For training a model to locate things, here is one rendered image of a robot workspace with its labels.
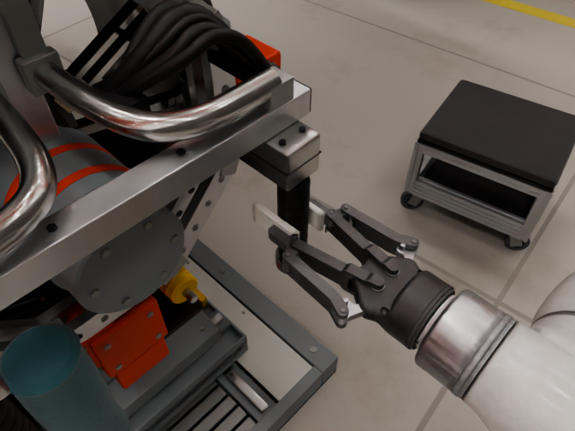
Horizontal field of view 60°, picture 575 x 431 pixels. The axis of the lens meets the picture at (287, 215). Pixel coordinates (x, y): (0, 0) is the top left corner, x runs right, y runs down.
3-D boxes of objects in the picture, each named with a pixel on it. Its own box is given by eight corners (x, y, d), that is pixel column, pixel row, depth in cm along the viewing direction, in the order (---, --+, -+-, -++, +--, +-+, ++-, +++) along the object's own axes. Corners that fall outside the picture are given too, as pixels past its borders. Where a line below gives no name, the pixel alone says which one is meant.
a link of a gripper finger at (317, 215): (321, 215, 57) (325, 211, 57) (277, 185, 60) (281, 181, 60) (319, 232, 59) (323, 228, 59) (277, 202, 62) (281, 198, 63)
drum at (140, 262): (103, 180, 70) (70, 94, 59) (200, 267, 60) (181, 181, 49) (4, 236, 63) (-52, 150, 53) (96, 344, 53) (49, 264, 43)
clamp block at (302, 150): (261, 132, 58) (259, 93, 54) (320, 169, 54) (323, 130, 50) (228, 153, 55) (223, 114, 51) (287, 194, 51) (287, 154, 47)
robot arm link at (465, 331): (498, 351, 52) (448, 315, 55) (529, 303, 45) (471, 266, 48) (450, 414, 48) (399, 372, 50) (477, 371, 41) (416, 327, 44)
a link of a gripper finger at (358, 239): (392, 274, 51) (402, 267, 51) (324, 207, 57) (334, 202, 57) (386, 295, 54) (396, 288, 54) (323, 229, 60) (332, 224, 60)
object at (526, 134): (395, 209, 173) (413, 129, 148) (435, 151, 193) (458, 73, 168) (519, 263, 157) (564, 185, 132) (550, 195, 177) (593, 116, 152)
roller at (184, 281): (118, 215, 106) (111, 196, 101) (209, 298, 92) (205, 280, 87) (94, 230, 103) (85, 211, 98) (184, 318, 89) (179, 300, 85)
